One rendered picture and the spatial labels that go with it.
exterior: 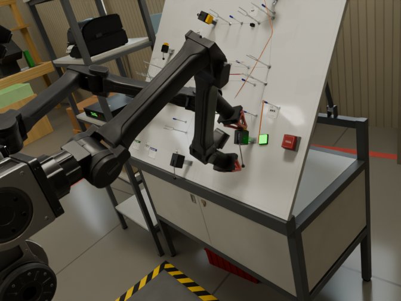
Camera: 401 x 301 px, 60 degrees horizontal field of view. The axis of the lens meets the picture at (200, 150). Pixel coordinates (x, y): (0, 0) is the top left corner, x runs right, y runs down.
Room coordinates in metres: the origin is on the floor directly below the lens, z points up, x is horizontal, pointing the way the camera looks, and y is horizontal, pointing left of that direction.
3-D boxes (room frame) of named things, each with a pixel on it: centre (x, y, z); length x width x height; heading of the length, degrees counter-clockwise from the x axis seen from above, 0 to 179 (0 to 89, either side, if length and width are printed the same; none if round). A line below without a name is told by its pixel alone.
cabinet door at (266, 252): (1.26, -0.09, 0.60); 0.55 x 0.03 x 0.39; 35
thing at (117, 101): (2.27, 0.47, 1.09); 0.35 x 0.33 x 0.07; 35
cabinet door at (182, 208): (1.71, 0.23, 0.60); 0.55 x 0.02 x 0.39; 35
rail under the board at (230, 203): (1.47, 0.09, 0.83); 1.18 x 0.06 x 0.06; 35
